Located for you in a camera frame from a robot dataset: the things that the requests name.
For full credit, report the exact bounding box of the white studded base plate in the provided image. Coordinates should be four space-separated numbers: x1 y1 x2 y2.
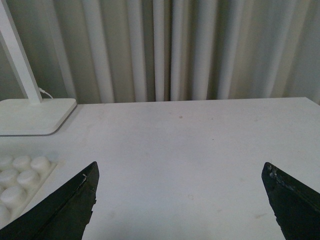
0 155 57 228

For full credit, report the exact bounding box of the white curtain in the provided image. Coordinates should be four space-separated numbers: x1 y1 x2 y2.
6 0 320 104

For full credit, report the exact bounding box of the white lamp base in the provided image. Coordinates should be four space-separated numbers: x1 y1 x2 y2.
0 0 77 136

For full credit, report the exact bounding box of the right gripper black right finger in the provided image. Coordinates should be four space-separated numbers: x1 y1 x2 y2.
261 162 320 240

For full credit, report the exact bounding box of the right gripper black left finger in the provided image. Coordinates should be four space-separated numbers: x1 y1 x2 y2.
0 161 100 240

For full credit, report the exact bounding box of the white lamp cable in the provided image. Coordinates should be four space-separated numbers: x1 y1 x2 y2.
38 87 55 100

